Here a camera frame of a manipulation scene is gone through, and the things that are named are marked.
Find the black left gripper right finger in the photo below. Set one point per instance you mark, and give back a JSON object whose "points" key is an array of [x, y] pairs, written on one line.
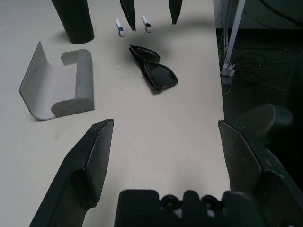
{"points": [[260, 177]]}

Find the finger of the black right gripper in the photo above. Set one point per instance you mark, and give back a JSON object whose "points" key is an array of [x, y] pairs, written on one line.
{"points": [[129, 11], [175, 9]]}

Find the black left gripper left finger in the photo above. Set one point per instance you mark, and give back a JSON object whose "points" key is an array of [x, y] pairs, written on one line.
{"points": [[80, 170]]}

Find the black sunglasses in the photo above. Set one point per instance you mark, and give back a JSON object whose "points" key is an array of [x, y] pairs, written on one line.
{"points": [[161, 75]]}

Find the white marker blue cap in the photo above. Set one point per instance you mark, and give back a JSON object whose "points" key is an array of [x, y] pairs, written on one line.
{"points": [[120, 29]]}

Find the white marker black cap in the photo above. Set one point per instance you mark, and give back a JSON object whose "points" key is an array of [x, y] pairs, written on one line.
{"points": [[148, 26]]}

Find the black plastic cup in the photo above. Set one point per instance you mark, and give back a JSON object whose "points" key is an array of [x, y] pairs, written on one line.
{"points": [[75, 21]]}

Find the white metal pole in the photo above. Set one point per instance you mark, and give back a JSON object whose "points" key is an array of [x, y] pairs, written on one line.
{"points": [[235, 28]]}

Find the white power strip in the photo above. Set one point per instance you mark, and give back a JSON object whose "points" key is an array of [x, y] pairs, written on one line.
{"points": [[227, 69]]}

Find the grey open glasses case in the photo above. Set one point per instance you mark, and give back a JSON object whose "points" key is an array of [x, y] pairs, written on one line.
{"points": [[61, 80]]}

